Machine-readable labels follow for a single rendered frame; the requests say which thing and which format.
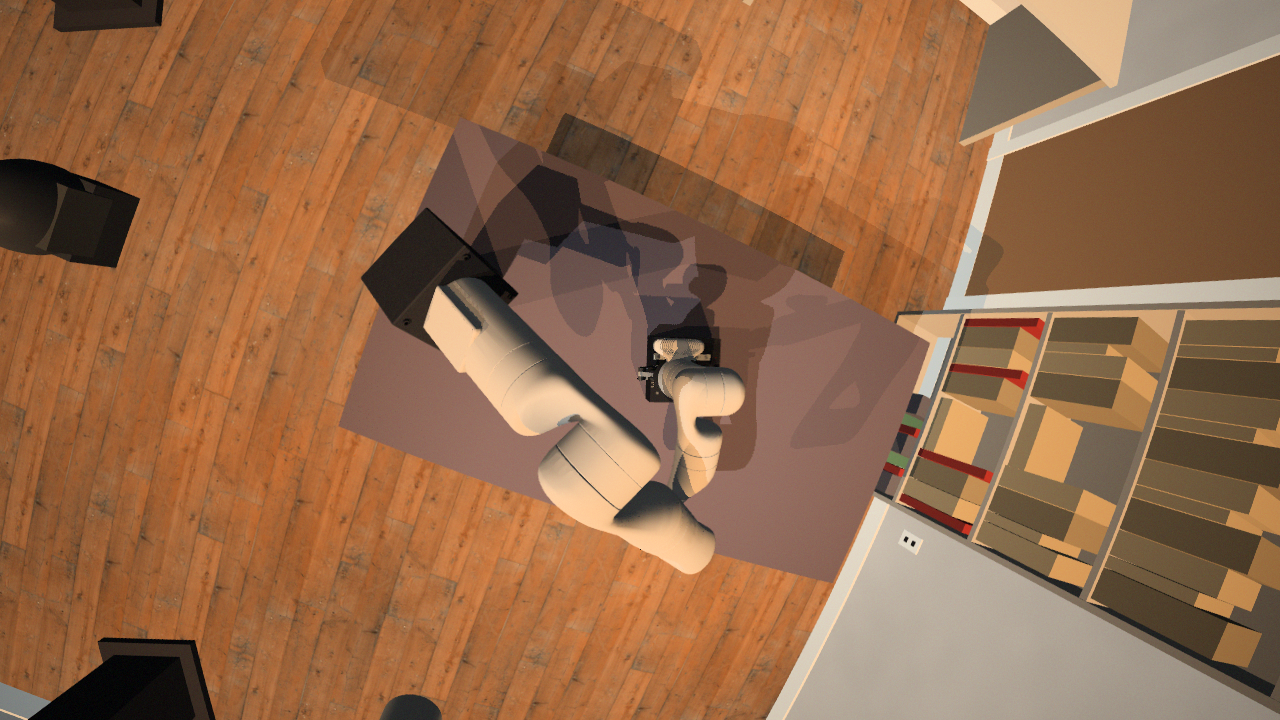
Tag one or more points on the black lighting desk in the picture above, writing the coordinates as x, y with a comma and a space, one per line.
709, 357

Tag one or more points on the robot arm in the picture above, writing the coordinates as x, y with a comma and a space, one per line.
601, 465

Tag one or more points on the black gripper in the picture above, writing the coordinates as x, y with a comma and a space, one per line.
650, 372

